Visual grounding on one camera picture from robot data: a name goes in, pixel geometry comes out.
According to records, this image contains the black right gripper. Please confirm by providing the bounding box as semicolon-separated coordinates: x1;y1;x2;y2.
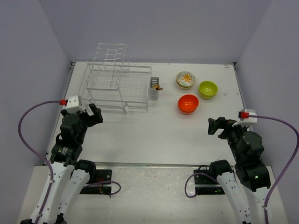
208;115;248;161

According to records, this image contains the lime green bowl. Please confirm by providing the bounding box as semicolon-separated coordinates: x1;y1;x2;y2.
199;81;218;95
199;91;217;100

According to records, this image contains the blue patterned ceramic bowl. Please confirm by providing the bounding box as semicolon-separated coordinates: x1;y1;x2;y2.
176;80;195;90

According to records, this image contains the orange flower ceramic bowl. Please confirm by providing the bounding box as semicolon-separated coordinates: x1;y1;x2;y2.
176;71;196;86

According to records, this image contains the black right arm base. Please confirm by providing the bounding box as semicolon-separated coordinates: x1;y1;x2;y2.
193;165;228;196

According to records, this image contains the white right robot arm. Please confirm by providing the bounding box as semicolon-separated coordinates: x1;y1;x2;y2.
208;117;271;224

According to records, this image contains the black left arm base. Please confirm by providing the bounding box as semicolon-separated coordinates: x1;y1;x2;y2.
80;169;112;195

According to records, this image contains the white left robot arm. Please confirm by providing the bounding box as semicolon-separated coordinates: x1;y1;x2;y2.
21;100;103;224

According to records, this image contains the grey cutlery holder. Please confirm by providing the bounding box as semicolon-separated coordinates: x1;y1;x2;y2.
149;77;159;100

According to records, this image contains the gold spoon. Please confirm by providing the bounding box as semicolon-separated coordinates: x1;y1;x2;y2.
153;85;163;91

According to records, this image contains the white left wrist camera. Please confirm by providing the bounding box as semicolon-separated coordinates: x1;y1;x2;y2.
63;95;85;113

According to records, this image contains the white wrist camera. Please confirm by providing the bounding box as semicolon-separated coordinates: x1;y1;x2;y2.
63;95;85;113
232;109;257;127

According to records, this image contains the white wire dish rack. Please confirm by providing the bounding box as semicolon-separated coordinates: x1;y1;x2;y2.
78;43;152;113

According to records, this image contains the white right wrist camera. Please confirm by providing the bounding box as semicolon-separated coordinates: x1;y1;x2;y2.
232;109;257;127

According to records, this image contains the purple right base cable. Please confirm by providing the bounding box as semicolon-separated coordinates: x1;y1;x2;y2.
184;173;221;198

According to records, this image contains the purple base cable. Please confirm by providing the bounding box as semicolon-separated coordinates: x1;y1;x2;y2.
184;173;221;198
85;181;122;195

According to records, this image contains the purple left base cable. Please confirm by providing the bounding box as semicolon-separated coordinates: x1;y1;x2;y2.
85;181;122;195

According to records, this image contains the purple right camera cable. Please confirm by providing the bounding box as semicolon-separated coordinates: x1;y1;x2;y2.
238;112;299;224

